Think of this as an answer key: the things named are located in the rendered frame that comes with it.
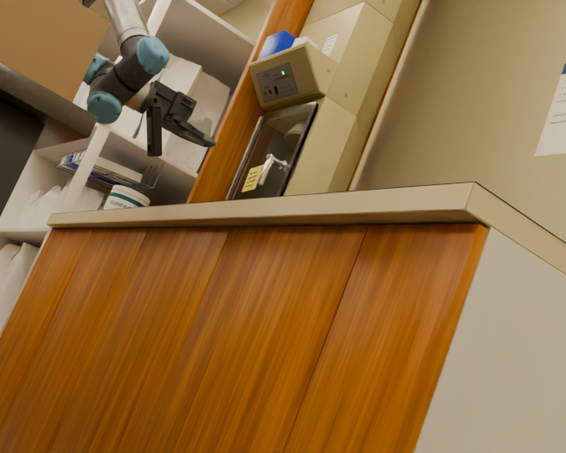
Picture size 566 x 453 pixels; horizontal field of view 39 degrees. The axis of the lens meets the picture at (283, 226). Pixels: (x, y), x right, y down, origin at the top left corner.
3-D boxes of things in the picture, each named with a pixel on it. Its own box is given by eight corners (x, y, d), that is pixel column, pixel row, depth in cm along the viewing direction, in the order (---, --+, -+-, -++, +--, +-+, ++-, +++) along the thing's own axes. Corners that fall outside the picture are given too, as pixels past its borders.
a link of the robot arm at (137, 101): (127, 101, 186) (115, 105, 193) (144, 110, 188) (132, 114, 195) (140, 73, 188) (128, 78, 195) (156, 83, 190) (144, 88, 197)
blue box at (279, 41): (282, 79, 240) (293, 54, 242) (299, 74, 231) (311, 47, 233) (255, 62, 235) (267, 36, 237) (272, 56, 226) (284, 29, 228)
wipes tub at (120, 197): (124, 242, 271) (142, 202, 274) (137, 242, 260) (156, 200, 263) (90, 225, 265) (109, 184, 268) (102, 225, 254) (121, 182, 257)
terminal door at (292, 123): (213, 238, 230) (264, 116, 239) (264, 238, 204) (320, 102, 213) (210, 236, 230) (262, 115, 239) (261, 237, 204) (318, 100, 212)
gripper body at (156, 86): (199, 102, 196) (158, 77, 190) (186, 133, 194) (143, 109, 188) (187, 107, 202) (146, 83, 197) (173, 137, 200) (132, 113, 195)
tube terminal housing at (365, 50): (274, 288, 242) (361, 68, 259) (334, 296, 214) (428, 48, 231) (206, 254, 230) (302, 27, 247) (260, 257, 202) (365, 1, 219)
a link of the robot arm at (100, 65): (75, 87, 184) (79, 69, 190) (118, 111, 189) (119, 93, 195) (93, 62, 180) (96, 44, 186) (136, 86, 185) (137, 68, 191)
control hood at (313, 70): (266, 111, 241) (278, 83, 243) (326, 95, 213) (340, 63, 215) (235, 92, 235) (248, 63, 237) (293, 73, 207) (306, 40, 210)
